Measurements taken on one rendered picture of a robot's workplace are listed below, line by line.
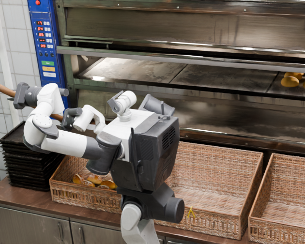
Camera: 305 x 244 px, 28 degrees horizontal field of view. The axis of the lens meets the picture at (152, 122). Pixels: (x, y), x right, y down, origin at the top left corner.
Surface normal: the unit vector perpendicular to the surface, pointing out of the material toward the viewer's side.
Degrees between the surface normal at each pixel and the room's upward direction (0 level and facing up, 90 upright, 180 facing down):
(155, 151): 90
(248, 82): 0
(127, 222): 90
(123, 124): 1
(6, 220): 90
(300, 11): 90
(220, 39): 70
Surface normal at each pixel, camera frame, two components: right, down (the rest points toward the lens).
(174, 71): -0.07, -0.90
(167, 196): 0.59, -0.56
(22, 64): -0.40, 0.43
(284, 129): -0.43, 0.11
